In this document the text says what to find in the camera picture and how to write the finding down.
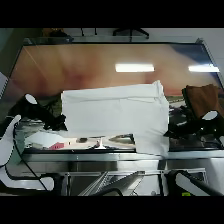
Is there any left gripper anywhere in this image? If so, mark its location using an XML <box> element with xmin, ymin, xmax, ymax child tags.
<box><xmin>43</xmin><ymin>113</ymin><xmax>68</xmax><ymax>132</ymax></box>

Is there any silver frame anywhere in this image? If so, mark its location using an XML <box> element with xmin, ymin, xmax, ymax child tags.
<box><xmin>0</xmin><ymin>149</ymin><xmax>224</xmax><ymax>196</ymax></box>

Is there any brown garment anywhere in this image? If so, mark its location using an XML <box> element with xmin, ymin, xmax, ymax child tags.
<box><xmin>181</xmin><ymin>83</ymin><xmax>224</xmax><ymax>120</ymax></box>

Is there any white garment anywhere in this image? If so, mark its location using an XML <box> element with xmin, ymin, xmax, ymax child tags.
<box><xmin>61</xmin><ymin>79</ymin><xmax>171</xmax><ymax>157</ymax></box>

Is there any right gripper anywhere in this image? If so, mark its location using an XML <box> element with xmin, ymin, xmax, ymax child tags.
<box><xmin>163</xmin><ymin>124</ymin><xmax>188</xmax><ymax>139</ymax></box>

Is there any black chair base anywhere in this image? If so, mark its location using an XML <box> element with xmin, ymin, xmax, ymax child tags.
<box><xmin>112</xmin><ymin>27</ymin><xmax>150</xmax><ymax>38</ymax></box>

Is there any black cable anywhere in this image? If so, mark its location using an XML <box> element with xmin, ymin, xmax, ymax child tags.
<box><xmin>11</xmin><ymin>123</ymin><xmax>51</xmax><ymax>192</ymax></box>

